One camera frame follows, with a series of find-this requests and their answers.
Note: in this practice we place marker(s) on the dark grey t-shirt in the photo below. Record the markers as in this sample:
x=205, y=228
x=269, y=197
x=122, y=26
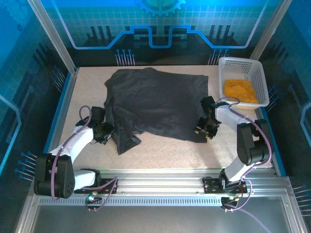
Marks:
x=155, y=102

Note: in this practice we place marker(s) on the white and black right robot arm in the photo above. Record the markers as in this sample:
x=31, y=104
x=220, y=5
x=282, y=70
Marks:
x=228, y=115

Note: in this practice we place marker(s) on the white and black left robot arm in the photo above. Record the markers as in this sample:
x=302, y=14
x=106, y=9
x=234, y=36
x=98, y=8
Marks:
x=80, y=143

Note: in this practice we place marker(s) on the orange t-shirt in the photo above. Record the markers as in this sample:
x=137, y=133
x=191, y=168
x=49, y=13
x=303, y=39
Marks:
x=240, y=89

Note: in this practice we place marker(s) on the small LED circuit board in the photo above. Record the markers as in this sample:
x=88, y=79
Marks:
x=229, y=199
x=91, y=197

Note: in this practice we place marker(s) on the white perforated plastic basket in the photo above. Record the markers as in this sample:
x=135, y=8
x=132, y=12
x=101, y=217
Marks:
x=233, y=64

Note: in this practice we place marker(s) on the blue table edge strip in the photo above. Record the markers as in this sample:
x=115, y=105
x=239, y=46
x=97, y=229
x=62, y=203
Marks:
x=282, y=165

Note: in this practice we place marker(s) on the slotted aluminium strip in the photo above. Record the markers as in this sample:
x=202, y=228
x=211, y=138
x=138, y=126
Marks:
x=158, y=201

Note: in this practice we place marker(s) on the grey metal panel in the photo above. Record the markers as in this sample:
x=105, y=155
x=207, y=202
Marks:
x=158, y=219

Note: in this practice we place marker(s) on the aluminium side rail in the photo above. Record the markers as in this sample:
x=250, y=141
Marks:
x=275, y=167
x=70, y=92

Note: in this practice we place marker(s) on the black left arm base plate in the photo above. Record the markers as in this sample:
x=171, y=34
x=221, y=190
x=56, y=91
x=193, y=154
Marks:
x=109, y=188

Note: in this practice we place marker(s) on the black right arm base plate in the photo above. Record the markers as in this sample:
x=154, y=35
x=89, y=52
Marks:
x=211, y=185

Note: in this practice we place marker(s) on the aluminium mounting rail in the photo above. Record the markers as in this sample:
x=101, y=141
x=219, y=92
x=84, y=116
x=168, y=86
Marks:
x=158, y=182

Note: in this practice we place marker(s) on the aluminium frame post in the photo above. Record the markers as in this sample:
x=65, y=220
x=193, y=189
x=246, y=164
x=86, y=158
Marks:
x=52, y=36
x=271, y=30

